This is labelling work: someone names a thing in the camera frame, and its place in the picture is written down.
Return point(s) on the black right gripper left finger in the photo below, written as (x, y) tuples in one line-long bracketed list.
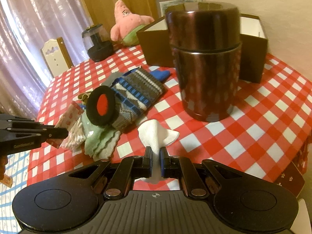
[(147, 162)]

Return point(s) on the sheer purple curtain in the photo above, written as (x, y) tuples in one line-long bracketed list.
[(25, 27)]

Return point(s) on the striped knitted sock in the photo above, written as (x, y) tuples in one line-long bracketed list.
[(135, 92)]

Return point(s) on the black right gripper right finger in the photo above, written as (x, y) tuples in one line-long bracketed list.
[(164, 162)]

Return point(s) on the framed picture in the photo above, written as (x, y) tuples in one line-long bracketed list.
[(162, 5)]

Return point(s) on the brown cardboard box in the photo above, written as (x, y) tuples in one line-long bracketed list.
[(154, 41)]

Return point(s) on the pink starfish plush toy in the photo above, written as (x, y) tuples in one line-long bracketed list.
[(127, 24)]

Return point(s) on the black glass-domed grinder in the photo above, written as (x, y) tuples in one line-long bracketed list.
[(97, 43)]

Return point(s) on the light green cloth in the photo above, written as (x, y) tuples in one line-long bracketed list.
[(100, 141)]

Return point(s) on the pink patterned packet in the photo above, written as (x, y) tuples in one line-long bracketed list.
[(67, 120)]

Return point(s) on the black red round pad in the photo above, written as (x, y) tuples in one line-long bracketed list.
[(100, 106)]

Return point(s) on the dark brown metal canister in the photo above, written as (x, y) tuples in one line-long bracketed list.
[(205, 42)]

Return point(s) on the red white checkered tablecloth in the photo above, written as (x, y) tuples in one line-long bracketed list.
[(268, 126)]

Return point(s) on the blue white checkered cloth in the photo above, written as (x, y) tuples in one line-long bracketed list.
[(16, 169)]

